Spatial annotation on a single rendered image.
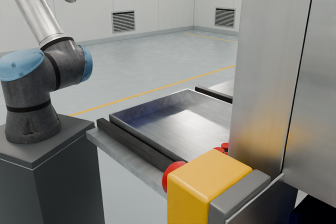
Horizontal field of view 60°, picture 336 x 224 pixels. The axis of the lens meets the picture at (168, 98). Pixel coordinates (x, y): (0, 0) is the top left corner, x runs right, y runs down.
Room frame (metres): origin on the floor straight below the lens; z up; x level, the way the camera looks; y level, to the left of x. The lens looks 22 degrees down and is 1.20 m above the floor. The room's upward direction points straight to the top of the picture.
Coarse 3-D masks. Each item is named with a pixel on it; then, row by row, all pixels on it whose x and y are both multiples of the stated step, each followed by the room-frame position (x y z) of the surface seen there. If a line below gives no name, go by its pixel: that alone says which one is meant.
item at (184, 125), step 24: (168, 96) 0.73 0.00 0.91; (192, 96) 0.76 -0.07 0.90; (120, 120) 0.58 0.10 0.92; (144, 120) 0.64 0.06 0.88; (168, 120) 0.64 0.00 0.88; (192, 120) 0.64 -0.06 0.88; (216, 120) 0.64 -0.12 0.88; (168, 144) 0.53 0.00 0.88; (192, 144) 0.53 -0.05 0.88; (216, 144) 0.53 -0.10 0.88
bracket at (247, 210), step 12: (276, 180) 0.23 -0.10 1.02; (264, 192) 0.21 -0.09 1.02; (276, 192) 0.23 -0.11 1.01; (252, 204) 0.20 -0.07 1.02; (264, 204) 0.22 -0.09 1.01; (276, 204) 0.23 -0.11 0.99; (240, 216) 0.19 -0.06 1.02; (252, 216) 0.20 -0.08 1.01; (264, 216) 0.22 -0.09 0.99; (276, 216) 0.24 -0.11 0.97
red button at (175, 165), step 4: (172, 164) 0.27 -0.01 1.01; (176, 164) 0.27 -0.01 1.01; (180, 164) 0.27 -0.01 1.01; (168, 168) 0.27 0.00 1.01; (172, 168) 0.26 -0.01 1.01; (176, 168) 0.26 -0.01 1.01; (164, 172) 0.26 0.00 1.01; (168, 172) 0.26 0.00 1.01; (164, 176) 0.26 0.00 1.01; (164, 180) 0.26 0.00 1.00; (164, 184) 0.26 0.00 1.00; (164, 188) 0.26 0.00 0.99
